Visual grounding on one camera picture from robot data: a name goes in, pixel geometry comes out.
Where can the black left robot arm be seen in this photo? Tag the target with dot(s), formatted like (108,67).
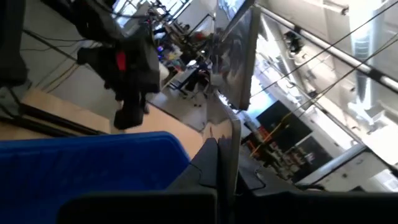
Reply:
(93,18)

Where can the black ceiling camera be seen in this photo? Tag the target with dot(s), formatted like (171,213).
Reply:
(293,42)

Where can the large blue plastic bin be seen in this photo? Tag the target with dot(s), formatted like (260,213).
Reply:
(93,174)

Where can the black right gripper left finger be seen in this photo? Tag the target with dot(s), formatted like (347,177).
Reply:
(202,174)

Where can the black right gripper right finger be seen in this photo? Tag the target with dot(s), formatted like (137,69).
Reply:
(258,180)

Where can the black computer monitor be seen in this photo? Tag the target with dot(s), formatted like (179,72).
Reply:
(283,127)

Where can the long grey slotted divider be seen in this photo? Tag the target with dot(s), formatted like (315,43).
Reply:
(231,140)

